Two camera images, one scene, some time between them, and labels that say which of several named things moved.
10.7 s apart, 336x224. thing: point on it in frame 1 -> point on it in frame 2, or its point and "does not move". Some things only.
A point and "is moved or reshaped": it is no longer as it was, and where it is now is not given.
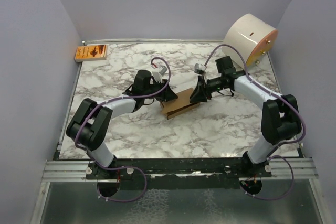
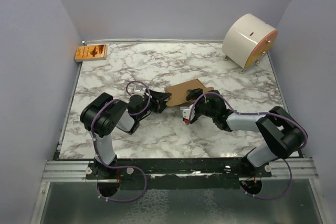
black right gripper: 199,94 -> 193,93
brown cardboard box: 174,107 is moved or reshaped
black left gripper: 167,94 -> 160,96
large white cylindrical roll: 253,38 does not move
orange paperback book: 86,53 does not move
